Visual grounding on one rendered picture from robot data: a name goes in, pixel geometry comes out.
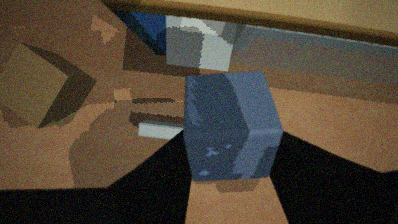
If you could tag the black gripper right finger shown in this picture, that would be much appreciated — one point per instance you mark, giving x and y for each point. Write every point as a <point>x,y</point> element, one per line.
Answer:
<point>315,186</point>

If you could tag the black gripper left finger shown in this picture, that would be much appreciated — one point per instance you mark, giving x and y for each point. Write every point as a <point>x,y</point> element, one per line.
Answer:
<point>155,192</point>

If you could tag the blue cube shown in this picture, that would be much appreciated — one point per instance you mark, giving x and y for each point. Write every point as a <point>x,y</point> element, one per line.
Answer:
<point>231,126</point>

